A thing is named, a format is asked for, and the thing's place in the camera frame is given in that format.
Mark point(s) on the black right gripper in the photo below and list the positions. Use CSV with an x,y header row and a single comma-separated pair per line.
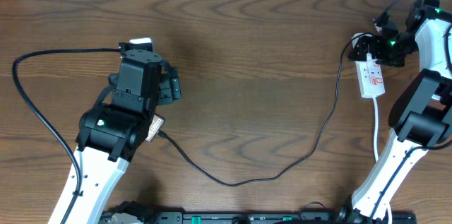
x,y
376,42

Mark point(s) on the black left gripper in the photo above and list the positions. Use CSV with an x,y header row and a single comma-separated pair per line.
x,y
171,85

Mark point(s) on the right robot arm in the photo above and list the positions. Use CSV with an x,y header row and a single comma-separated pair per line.
x,y
420,119

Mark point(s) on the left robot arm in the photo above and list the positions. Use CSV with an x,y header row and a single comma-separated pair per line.
x,y
110,134

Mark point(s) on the white power strip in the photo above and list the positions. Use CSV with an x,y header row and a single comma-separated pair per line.
x,y
370,79

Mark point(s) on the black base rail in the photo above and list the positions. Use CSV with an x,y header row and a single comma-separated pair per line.
x,y
133,212

